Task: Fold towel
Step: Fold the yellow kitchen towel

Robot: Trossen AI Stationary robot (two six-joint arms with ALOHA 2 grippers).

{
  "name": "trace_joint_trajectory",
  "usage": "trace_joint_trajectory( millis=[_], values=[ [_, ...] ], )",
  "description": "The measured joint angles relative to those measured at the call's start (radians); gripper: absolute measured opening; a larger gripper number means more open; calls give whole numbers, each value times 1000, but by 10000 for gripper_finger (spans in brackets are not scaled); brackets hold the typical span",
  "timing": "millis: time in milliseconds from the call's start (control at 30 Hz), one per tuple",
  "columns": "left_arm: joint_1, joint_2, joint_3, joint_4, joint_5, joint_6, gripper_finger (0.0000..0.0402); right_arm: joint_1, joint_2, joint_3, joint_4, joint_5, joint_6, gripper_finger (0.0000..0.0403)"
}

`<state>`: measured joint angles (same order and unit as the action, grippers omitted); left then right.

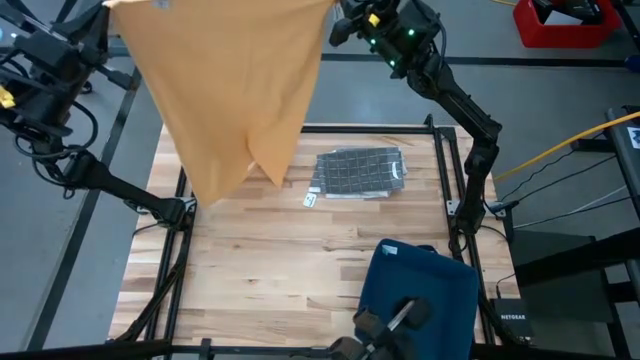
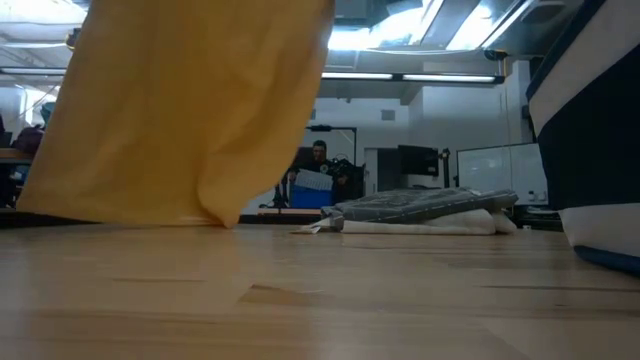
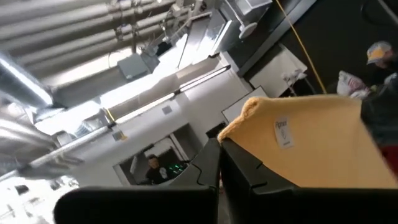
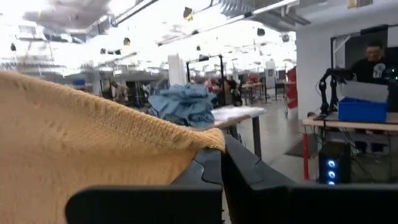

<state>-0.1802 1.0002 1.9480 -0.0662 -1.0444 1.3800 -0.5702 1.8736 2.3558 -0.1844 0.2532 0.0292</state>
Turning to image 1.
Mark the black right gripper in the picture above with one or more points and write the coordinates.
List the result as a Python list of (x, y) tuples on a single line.
[(410, 30)]

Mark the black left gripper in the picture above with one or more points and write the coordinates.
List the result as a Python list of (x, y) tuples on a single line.
[(55, 55)]

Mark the yellow towel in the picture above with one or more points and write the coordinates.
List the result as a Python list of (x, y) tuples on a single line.
[(225, 75)]

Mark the white checked towel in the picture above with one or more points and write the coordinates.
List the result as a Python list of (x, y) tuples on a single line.
[(310, 200)]

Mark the blue fabric bin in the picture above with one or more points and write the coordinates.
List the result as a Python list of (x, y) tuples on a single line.
[(440, 300)]

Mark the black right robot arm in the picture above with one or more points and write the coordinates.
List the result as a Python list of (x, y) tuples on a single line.
[(470, 115)]

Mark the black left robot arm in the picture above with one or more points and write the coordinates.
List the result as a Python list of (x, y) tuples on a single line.
[(115, 185)]

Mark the black caster wheel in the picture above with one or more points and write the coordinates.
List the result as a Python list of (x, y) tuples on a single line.
[(87, 88)]

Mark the grey metal cart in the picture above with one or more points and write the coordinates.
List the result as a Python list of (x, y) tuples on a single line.
[(15, 14)]

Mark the red plastic crate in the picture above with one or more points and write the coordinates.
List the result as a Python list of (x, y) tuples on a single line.
[(565, 36)]

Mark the black device in crate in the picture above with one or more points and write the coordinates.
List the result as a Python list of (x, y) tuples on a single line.
[(580, 9)]

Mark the person's blue shoe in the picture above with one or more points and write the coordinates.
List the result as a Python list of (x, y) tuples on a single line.
[(633, 63)]

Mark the black object with silver rod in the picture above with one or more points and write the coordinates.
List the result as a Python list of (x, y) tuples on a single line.
[(380, 325)]

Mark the black side desk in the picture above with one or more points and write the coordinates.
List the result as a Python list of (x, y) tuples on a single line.
[(625, 165)]

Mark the black floor stand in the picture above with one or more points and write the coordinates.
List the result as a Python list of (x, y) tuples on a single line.
[(560, 270)]

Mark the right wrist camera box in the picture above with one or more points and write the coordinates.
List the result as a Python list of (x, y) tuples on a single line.
[(380, 12)]

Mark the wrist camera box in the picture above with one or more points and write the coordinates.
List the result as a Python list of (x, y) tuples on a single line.
[(15, 117), (380, 12)]

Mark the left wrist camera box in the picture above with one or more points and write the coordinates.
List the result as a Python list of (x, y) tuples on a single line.
[(15, 117)]

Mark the black outer rig frame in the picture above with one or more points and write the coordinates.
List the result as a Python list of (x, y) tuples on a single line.
[(500, 61)]

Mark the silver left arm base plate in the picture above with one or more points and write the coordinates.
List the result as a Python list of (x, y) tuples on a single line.
[(135, 205)]

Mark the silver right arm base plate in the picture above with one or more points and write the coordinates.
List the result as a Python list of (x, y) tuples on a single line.
[(452, 207)]

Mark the black network switch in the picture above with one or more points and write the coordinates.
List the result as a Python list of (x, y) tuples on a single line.
[(511, 320)]

